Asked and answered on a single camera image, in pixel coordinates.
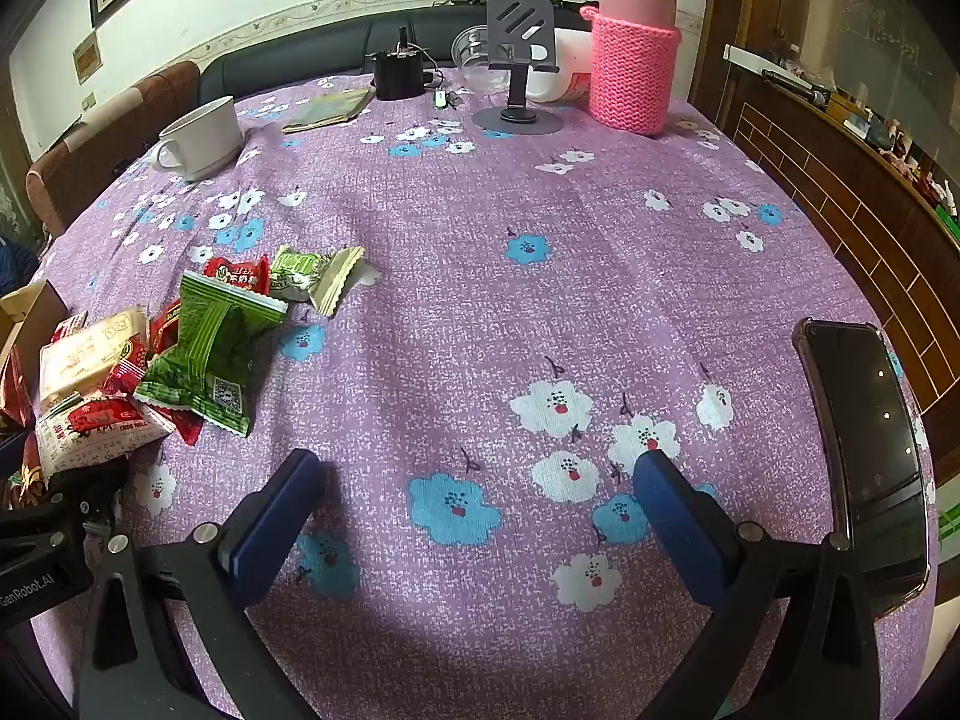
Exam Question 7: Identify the wall paper sticker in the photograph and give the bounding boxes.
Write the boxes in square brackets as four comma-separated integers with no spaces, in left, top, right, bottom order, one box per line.
[73,28,104,83]

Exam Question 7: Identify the red foil snack packet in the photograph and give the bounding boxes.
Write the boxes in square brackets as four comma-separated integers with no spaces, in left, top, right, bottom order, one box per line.
[0,352,37,432]

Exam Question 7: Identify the beige snack packet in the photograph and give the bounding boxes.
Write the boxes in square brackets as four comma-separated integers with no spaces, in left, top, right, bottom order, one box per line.
[37,305,151,413]

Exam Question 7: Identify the red crumpled snack packet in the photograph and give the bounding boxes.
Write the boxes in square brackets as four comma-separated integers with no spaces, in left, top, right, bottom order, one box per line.
[101,298,205,445]

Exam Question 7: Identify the white cup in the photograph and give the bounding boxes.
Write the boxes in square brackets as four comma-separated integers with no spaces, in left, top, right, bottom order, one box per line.
[150,96,245,182]

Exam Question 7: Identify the purple floral tablecloth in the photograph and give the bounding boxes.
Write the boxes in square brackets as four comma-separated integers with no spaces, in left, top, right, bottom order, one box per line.
[30,75,938,720]

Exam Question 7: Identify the brown armchair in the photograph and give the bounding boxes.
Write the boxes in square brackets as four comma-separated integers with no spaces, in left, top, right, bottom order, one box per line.
[26,60,202,241]

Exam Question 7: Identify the small red snack packet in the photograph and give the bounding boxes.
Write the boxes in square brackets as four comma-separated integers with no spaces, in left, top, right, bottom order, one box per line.
[202,255,271,293]

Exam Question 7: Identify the light green snack packet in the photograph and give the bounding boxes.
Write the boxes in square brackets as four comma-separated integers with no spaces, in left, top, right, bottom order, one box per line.
[268,246,366,318]

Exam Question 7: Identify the white plastic jug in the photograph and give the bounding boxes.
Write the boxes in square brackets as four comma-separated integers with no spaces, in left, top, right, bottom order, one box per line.
[525,28,597,102]

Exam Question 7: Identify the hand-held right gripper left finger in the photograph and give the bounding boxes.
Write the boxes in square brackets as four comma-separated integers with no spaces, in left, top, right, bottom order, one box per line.
[75,448,325,720]

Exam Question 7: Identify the clear plastic bowl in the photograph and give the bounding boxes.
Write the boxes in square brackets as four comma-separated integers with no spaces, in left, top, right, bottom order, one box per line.
[451,25,518,91]

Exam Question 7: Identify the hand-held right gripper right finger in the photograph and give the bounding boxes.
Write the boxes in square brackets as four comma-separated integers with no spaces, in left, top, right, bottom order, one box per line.
[634,448,901,720]

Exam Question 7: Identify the white red snack packet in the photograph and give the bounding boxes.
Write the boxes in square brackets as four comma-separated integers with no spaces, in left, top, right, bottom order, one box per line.
[34,394,177,481]

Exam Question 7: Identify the wooden framed glass partition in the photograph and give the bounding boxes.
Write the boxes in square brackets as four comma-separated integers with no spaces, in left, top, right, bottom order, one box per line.
[690,0,960,188]

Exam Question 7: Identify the black square container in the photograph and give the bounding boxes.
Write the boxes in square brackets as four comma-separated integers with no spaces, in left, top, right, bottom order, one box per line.
[373,26,436,101]

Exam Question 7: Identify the large green snack packet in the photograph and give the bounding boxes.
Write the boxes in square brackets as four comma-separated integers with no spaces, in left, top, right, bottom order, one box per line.
[133,272,290,438]

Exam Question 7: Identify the black leather sofa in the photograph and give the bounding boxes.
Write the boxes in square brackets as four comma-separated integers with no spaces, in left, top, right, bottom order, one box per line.
[199,0,601,98]

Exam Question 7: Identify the olive green pouch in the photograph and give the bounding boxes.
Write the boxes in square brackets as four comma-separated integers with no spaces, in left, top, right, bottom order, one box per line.
[281,88,376,134]

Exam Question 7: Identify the wooden brick-pattern counter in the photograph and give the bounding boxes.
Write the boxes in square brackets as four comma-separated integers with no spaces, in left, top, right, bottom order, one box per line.
[724,45,960,421]

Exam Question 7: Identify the cardboard box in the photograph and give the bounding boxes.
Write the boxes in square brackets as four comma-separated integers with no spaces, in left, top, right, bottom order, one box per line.
[0,280,68,391]

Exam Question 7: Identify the black smartphone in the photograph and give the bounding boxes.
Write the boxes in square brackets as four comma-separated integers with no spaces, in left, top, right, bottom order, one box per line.
[793,317,931,620]

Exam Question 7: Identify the pink thermos with knitted sleeve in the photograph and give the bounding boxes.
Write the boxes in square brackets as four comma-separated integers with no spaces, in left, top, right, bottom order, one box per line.
[579,0,682,137]

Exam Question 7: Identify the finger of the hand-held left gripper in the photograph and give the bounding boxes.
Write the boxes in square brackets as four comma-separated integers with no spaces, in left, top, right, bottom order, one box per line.
[43,456,131,535]

